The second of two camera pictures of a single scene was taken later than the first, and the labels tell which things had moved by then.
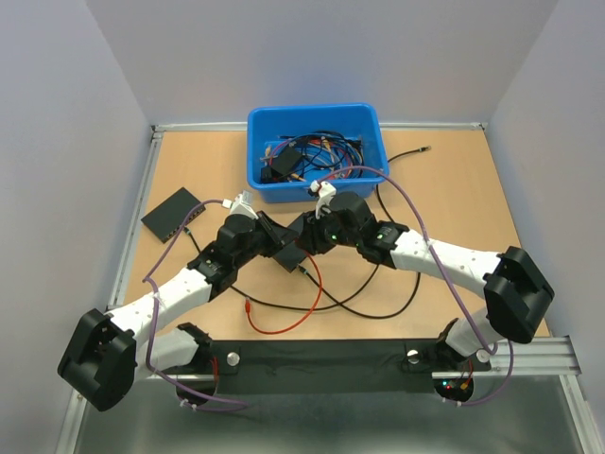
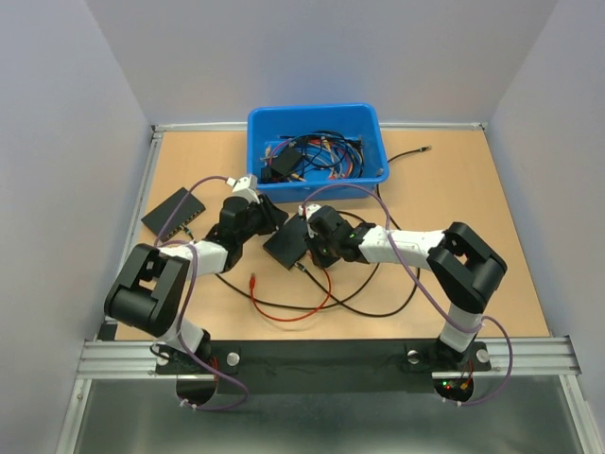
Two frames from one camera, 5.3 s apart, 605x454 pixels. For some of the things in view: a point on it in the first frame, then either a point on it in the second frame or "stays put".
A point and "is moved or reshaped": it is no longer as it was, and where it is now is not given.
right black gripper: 311,238 → 319,258
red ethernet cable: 247,303 is moved or reshaped
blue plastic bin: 290,147 stays put
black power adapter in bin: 282,163 stays put
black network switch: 169,217 stays put
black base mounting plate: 371,367 stays put
